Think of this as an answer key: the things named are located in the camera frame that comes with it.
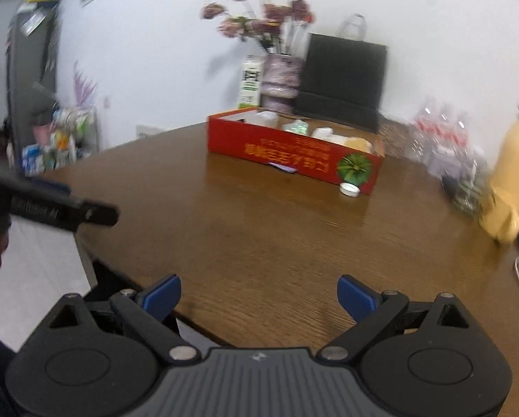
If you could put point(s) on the yellow bottle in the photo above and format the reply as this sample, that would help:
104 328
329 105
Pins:
513 169

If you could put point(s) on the clear seed container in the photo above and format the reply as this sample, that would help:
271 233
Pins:
394 139

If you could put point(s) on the pack of water bottles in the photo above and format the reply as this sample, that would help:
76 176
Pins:
437 134

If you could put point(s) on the white wall panel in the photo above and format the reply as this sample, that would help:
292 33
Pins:
151 132

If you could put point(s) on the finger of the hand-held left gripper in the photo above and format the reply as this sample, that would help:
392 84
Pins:
64 208

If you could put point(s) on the black paper bag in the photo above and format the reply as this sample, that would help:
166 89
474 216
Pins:
342 78

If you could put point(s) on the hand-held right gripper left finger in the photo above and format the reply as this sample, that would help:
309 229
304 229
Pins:
162 294

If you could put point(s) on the purple plant wall sticker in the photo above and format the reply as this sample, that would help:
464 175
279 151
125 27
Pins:
83 84

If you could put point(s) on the white and yellow plush toy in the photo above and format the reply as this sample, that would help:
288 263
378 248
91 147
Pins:
355 144

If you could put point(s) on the iridescent plastic bag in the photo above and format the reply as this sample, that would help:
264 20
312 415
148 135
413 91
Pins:
296 127

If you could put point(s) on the white green milk carton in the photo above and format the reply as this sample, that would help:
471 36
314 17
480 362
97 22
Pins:
250 82

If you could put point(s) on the clear jar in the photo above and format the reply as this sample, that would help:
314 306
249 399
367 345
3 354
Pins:
472 191

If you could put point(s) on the cluttered storage shelf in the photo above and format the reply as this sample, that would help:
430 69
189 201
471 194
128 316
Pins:
59 143

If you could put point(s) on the grey cabinet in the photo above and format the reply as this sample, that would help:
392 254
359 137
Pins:
29 87

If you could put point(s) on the purple wrapped vase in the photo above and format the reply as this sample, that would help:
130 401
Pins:
281 80

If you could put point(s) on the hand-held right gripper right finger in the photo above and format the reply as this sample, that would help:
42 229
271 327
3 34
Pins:
355 296

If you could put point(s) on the white bottle cap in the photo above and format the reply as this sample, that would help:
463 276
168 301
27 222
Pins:
349 189

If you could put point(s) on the purple cloth pouch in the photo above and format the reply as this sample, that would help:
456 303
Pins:
282 167

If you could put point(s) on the dried pink flower bouquet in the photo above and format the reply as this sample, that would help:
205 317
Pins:
264 17

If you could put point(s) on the red cardboard box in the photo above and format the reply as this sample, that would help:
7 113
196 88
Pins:
285 152

